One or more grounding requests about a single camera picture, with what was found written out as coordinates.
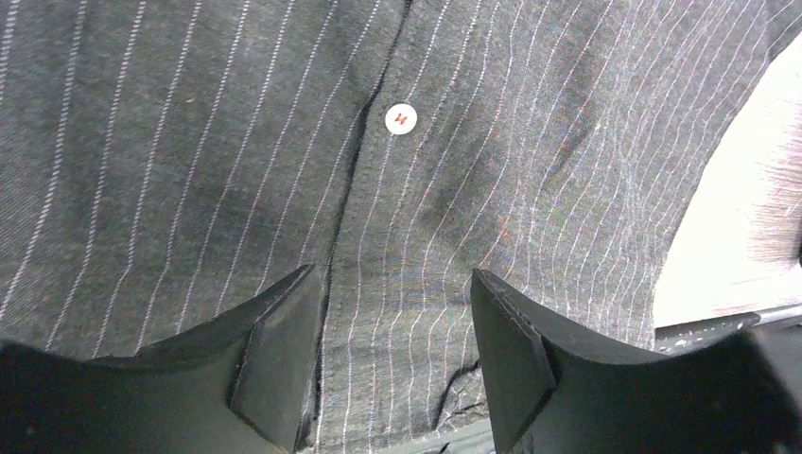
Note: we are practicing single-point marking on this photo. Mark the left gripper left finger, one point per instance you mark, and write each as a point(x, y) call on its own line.
point(235, 384)

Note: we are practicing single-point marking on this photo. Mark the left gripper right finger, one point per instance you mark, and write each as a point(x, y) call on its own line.
point(555, 386)

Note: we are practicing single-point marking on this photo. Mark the black pinstriped shirt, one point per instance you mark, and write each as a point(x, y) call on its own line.
point(163, 161)

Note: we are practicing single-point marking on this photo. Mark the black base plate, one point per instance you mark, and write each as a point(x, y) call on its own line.
point(678, 339)

